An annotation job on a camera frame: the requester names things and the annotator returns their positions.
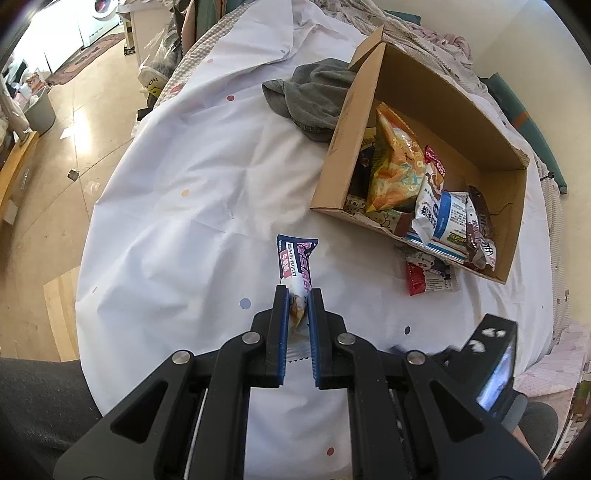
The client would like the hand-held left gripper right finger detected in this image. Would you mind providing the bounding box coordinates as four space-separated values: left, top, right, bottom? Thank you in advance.
307 288 543 480

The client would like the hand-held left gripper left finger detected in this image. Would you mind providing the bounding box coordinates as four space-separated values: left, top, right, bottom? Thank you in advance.
53 285 291 480

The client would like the navy purple snack packet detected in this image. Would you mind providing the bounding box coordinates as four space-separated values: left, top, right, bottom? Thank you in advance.
276 234 319 365

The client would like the red white cartoon snack packet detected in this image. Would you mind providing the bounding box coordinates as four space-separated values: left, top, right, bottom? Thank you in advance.
405 251 460 296

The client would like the pink cartoon snack packet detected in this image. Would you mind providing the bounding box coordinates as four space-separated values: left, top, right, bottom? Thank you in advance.
344 194 400 232

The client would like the blue white snack packet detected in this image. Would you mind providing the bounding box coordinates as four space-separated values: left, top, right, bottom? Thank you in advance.
427 191 469 264

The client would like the dark brown snack packet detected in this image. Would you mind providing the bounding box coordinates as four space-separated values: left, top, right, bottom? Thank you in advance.
464 186 497 271

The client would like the orange snack packet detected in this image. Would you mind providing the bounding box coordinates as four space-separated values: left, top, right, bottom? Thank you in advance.
365 102 428 214

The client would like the blue cartoon snack packet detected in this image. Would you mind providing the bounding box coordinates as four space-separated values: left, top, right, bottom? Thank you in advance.
358 134 377 172

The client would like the brown cardboard box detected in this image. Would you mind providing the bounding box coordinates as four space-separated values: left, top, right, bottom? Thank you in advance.
310 25 529 283

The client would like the white dotted bed sheet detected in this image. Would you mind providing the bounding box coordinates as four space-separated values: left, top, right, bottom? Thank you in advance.
76 0 555 480

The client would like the grey cloth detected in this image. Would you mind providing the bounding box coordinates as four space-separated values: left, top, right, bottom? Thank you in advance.
262 59 357 144

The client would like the green headboard cushion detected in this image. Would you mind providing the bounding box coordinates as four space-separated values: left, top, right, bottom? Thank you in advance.
480 74 568 195

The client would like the person's dark trouser leg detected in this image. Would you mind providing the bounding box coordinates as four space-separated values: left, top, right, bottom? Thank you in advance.
0 357 105 480

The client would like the grey checkered bed cover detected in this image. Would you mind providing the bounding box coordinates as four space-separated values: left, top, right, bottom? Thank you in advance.
157 14 259 107

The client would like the plastic bag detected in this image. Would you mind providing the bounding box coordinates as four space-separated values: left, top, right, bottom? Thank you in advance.
139 18 185 95

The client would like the wooden furniture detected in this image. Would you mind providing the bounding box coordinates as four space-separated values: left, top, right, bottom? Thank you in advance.
0 131 40 222

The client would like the floral blanket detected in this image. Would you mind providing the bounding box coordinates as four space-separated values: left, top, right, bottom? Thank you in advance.
369 14 490 93

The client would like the grey bucket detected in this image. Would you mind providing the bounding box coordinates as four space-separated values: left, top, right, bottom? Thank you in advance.
23 88 57 134

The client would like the patterned floor rug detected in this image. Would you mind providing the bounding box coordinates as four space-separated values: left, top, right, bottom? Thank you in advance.
46 32 125 86

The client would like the white cabinet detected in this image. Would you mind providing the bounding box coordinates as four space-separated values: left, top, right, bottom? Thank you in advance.
117 0 176 51

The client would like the white washing machine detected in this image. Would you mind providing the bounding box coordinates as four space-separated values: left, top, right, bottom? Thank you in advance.
90 0 118 21

